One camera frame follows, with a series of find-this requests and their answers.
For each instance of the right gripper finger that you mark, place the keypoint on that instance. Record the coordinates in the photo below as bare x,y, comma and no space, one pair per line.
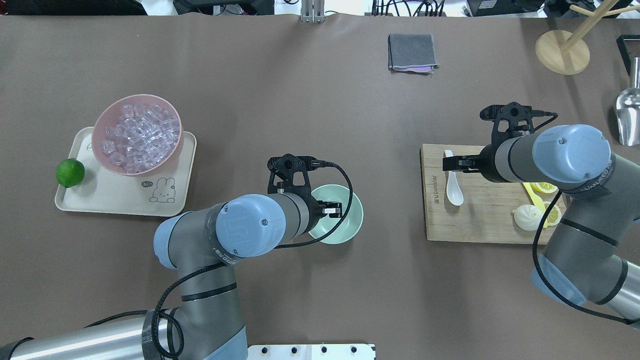
462,169
461,161

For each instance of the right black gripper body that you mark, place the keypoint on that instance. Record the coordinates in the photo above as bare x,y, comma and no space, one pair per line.
485,162

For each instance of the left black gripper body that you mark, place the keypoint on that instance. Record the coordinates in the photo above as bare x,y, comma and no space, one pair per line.
313,209

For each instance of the white ceramic spoon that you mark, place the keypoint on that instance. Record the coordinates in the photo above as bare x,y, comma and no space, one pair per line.
453,190

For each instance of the pink bowl of ice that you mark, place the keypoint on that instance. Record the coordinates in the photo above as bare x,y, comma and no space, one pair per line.
137,134

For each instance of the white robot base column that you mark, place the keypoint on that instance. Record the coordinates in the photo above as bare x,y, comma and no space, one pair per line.
324,351

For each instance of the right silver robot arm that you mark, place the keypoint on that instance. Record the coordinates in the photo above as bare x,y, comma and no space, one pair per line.
579,266

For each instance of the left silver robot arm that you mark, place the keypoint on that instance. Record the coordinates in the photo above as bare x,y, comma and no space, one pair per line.
199,316

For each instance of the mint green bowl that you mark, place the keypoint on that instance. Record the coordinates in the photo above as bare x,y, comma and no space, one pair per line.
350,226

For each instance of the metal ice scoop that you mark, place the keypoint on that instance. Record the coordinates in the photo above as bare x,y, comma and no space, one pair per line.
627,108

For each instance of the bamboo cutting board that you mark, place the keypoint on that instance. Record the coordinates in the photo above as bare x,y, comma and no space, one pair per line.
485,215

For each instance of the yellow plastic knife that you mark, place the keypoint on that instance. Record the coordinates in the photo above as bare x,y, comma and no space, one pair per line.
536,200

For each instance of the lemon slice stack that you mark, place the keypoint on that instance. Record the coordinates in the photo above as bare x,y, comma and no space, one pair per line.
543,187

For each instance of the lemon slice near bun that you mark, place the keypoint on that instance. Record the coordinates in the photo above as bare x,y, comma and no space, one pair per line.
553,218

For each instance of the grey folded cloth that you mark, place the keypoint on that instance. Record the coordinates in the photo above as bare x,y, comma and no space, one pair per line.
412,53

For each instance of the wooden mug tree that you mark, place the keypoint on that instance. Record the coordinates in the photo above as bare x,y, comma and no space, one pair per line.
564,52

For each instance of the cream serving tray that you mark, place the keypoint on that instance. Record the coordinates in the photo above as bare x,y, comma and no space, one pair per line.
160,193

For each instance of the green lime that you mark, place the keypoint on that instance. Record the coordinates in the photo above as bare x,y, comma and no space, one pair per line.
70,173

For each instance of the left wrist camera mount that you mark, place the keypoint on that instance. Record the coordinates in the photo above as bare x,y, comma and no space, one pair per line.
282,174

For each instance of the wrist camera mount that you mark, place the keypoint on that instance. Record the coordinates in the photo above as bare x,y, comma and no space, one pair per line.
513,120
282,174

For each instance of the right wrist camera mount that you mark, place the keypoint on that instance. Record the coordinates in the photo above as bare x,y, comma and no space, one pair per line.
513,120

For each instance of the aluminium frame post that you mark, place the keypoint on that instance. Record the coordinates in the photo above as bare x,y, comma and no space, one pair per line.
312,11

